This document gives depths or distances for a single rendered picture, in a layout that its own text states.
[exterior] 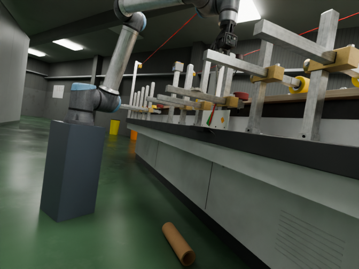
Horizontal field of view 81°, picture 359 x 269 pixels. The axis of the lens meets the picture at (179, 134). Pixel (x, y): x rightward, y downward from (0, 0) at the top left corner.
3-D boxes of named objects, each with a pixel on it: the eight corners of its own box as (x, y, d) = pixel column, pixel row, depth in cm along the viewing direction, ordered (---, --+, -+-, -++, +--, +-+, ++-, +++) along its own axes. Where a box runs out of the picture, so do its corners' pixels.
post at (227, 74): (216, 142, 111) (230, 51, 109) (212, 141, 114) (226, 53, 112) (221, 143, 112) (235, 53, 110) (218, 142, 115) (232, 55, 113)
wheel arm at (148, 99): (146, 101, 140) (147, 95, 140) (145, 102, 144) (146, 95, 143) (202, 112, 158) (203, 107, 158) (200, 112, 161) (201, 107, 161)
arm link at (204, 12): (194, -8, 107) (216, -14, 100) (204, 5, 117) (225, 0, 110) (191, 11, 108) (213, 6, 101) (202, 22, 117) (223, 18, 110)
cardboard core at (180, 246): (182, 251, 103) (162, 222, 130) (180, 267, 103) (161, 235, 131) (196, 250, 106) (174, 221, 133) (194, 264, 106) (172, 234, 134)
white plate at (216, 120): (226, 129, 102) (229, 109, 102) (200, 126, 126) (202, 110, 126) (227, 130, 103) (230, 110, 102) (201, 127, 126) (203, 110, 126)
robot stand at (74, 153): (56, 222, 126) (69, 124, 124) (39, 208, 140) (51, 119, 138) (94, 212, 146) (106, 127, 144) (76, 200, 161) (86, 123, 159)
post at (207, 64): (195, 128, 133) (207, 53, 131) (193, 128, 136) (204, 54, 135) (200, 129, 135) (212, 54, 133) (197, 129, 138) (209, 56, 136)
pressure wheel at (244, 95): (236, 112, 106) (240, 90, 106) (227, 112, 114) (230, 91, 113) (248, 115, 110) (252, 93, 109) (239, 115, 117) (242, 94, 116)
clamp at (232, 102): (228, 105, 103) (231, 95, 103) (213, 106, 115) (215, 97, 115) (237, 108, 105) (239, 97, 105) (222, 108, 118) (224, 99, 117)
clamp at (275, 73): (272, 77, 80) (274, 64, 79) (247, 82, 92) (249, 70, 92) (283, 81, 82) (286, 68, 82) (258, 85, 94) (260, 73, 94)
